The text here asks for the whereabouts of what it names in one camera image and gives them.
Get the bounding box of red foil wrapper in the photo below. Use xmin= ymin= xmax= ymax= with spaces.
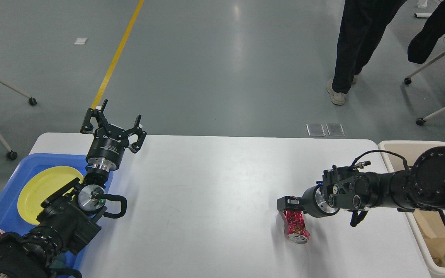
xmin=280 ymin=210 xmax=310 ymax=244

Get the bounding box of blue plastic tray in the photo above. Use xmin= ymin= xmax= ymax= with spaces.
xmin=0 ymin=153 xmax=115 ymax=278

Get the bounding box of brown paper bag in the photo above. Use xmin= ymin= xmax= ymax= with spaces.
xmin=413 ymin=210 xmax=445 ymax=267

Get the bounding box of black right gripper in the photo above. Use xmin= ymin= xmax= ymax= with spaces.
xmin=277 ymin=185 xmax=339 ymax=218

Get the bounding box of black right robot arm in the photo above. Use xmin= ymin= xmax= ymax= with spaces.
xmin=277 ymin=146 xmax=445 ymax=227

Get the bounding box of metal floor plate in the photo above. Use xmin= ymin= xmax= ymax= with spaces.
xmin=306 ymin=123 xmax=346 ymax=137

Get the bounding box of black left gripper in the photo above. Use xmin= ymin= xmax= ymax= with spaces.
xmin=80 ymin=99 xmax=147 ymax=172

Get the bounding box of yellow plastic plate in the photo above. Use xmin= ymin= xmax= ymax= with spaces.
xmin=17 ymin=166 xmax=84 ymax=225

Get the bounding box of beige plastic bin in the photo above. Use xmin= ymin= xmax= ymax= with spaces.
xmin=378 ymin=141 xmax=445 ymax=278

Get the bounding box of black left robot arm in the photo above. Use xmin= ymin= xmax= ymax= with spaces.
xmin=0 ymin=100 xmax=147 ymax=278

